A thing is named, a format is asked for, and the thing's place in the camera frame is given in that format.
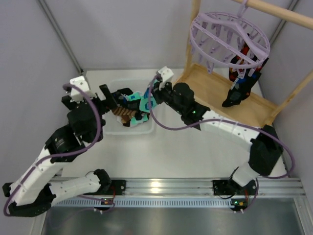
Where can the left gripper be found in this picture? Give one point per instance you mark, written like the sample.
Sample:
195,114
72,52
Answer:
106,97

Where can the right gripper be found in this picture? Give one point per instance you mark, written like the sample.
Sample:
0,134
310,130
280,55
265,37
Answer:
158,92

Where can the mint green sock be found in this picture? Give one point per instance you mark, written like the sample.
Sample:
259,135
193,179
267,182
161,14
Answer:
147,100

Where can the navy patterned sock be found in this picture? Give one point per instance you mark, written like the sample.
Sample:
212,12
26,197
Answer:
241,87

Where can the purple round clip hanger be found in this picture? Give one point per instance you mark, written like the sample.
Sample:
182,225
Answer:
226,40

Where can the brown striped sock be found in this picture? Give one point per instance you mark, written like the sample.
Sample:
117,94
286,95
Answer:
122,111

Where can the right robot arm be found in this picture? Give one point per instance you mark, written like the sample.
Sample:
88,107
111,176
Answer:
262,144

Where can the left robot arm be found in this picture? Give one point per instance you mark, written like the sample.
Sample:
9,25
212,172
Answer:
34,194

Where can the wooden hanger stand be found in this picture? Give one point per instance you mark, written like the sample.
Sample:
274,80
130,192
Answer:
209,88

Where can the white plastic basket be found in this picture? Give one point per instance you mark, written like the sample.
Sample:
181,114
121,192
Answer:
113,126

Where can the mint sock in basket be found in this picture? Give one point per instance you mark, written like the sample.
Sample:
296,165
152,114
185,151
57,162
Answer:
133,104

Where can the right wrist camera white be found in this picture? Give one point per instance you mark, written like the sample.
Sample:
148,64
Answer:
166,75

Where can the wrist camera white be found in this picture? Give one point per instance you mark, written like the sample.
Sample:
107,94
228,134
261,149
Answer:
78,89
166,75

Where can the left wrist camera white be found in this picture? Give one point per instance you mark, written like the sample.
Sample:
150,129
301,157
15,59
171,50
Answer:
78,89

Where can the aluminium rail base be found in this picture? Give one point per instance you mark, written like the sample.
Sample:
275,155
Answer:
187,193

